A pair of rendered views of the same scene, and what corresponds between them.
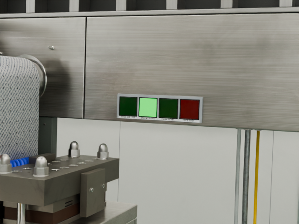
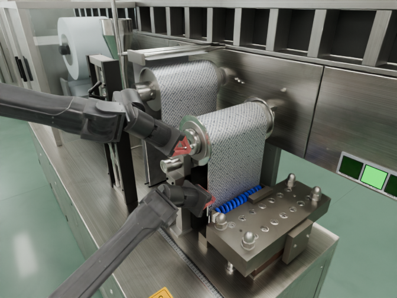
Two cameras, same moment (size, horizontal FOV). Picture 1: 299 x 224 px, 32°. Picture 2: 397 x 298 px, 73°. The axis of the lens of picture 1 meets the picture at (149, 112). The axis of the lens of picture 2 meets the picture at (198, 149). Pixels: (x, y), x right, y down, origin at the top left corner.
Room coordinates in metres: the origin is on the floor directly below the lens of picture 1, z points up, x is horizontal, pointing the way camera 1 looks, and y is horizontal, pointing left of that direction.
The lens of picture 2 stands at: (0.68, 0.10, 1.59)
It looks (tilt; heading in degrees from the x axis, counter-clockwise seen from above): 29 degrees down; 31
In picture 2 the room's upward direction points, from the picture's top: straight up
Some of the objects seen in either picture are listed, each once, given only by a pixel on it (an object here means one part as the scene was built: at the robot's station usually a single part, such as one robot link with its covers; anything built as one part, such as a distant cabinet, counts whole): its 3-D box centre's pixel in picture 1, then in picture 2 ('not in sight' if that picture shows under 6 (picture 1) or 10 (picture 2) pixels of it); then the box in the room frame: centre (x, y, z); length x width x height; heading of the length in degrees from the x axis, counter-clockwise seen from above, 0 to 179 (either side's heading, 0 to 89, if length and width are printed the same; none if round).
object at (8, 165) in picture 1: (4, 163); (221, 220); (1.20, 0.34, 1.05); 0.04 x 0.04 x 0.04
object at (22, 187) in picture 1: (60, 176); (271, 217); (1.34, 0.23, 1.00); 0.40 x 0.16 x 0.06; 159
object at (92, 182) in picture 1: (93, 191); (298, 242); (1.32, 0.14, 0.96); 0.10 x 0.03 x 0.11; 159
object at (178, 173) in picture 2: not in sight; (178, 195); (1.23, 0.50, 1.05); 0.06 x 0.05 x 0.31; 159
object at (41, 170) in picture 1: (41, 166); (248, 239); (1.18, 0.25, 1.05); 0.04 x 0.04 x 0.04
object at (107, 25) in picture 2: not in sight; (116, 26); (1.61, 1.09, 1.50); 0.14 x 0.14 x 0.06
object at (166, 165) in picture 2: not in sight; (166, 165); (1.19, 0.52, 1.18); 0.04 x 0.02 x 0.04; 69
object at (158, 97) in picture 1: (158, 107); (386, 181); (1.42, -0.02, 1.18); 0.25 x 0.01 x 0.07; 69
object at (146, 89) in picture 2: not in sight; (143, 91); (1.32, 0.70, 1.33); 0.06 x 0.06 x 0.06; 69
